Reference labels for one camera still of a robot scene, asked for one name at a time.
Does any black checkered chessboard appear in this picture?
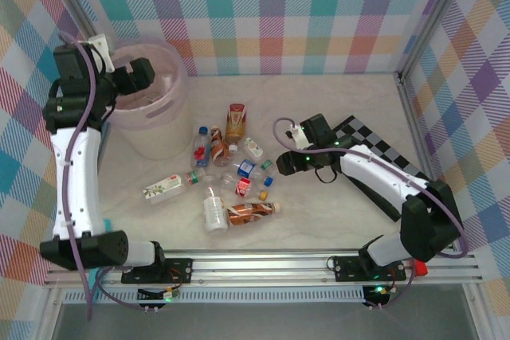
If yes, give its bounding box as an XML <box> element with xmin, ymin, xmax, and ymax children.
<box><xmin>332</xmin><ymin>115</ymin><xmax>434</xmax><ymax>221</ymax></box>

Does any clear bottle no label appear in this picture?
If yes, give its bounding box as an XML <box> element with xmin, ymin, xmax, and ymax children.
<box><xmin>213</xmin><ymin>170</ymin><xmax>240</xmax><ymax>192</ymax></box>

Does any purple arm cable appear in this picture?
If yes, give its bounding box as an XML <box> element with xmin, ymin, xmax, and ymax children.
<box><xmin>272</xmin><ymin>116</ymin><xmax>471</xmax><ymax>311</ymax></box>
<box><xmin>57</xmin><ymin>31</ymin><xmax>160</xmax><ymax>321</ymax></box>

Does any small circuit board green light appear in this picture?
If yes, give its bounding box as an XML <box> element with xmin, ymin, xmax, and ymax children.
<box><xmin>137</xmin><ymin>287</ymin><xmax>180</xmax><ymax>303</ymax></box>
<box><xmin>364</xmin><ymin>284</ymin><xmax>390</xmax><ymax>301</ymax></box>

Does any clear bottle leaf label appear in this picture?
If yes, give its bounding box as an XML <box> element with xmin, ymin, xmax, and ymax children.
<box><xmin>142</xmin><ymin>167</ymin><xmax>216</xmax><ymax>206</ymax></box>

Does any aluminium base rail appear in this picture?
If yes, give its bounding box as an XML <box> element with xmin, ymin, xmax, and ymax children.
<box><xmin>43</xmin><ymin>248</ymin><xmax>485</xmax><ymax>289</ymax></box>

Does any brown Nescafe coffee bottle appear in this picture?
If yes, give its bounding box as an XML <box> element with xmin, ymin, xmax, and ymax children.
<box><xmin>226</xmin><ymin>201</ymin><xmax>282</xmax><ymax>226</ymax></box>
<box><xmin>209</xmin><ymin>124</ymin><xmax>232</xmax><ymax>168</ymax></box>

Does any aluminium side rail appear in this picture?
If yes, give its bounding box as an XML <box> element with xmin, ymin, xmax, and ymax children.
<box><xmin>394</xmin><ymin>72</ymin><xmax>435</xmax><ymax>182</ymax></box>

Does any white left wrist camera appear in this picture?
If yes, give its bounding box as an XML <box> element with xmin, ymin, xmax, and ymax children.
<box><xmin>88</xmin><ymin>34</ymin><xmax>109</xmax><ymax>63</ymax></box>

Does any clear bottle flower label green band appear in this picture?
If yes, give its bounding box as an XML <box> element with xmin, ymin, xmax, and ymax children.
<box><xmin>241</xmin><ymin>136</ymin><xmax>276</xmax><ymax>172</ymax></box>

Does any clear bottle blue label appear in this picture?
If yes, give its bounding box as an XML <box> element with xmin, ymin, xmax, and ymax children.
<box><xmin>230</xmin><ymin>158</ymin><xmax>278</xmax><ymax>189</ymax></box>

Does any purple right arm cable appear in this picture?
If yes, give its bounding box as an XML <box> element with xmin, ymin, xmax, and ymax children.
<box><xmin>272</xmin><ymin>116</ymin><xmax>471</xmax><ymax>311</ymax></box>

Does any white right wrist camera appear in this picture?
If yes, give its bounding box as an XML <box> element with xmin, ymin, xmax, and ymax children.
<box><xmin>285</xmin><ymin>124</ymin><xmax>310</xmax><ymax>148</ymax></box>

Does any tan tea bottle red label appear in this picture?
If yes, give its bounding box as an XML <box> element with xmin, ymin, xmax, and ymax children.
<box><xmin>225</xmin><ymin>103</ymin><xmax>249</xmax><ymax>154</ymax></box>

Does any white slotted cable duct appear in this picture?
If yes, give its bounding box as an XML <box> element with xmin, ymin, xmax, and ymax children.
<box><xmin>63</xmin><ymin>290</ymin><xmax>366</xmax><ymax>305</ymax></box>

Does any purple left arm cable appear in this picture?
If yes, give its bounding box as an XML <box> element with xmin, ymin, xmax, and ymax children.
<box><xmin>57</xmin><ymin>31</ymin><xmax>160</xmax><ymax>321</ymax></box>

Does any clear bottle red label yellow cap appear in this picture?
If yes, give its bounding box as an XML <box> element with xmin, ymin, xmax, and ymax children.
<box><xmin>233</xmin><ymin>176</ymin><xmax>269</xmax><ymax>201</ymax></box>

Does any aluminium frame post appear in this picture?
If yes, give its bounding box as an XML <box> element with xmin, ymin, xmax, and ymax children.
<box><xmin>46</xmin><ymin>0</ymin><xmax>105</xmax><ymax>45</ymax></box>
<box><xmin>396</xmin><ymin>0</ymin><xmax>479</xmax><ymax>78</ymax></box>

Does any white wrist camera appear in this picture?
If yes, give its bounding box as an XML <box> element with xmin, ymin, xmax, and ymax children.
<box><xmin>88</xmin><ymin>34</ymin><xmax>109</xmax><ymax>63</ymax></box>
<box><xmin>285</xmin><ymin>124</ymin><xmax>310</xmax><ymax>148</ymax></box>

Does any clear bottle white label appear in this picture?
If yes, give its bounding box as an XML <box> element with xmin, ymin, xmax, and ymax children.
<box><xmin>202</xmin><ymin>185</ymin><xmax>230</xmax><ymax>236</ymax></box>

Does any black cable loop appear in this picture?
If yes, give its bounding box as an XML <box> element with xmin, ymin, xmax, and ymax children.
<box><xmin>314</xmin><ymin>166</ymin><xmax>339</xmax><ymax>185</ymax></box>

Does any Fiji water bottle blue cap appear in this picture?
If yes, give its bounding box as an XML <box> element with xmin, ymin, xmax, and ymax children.
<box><xmin>191</xmin><ymin>125</ymin><xmax>212</xmax><ymax>169</ymax></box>

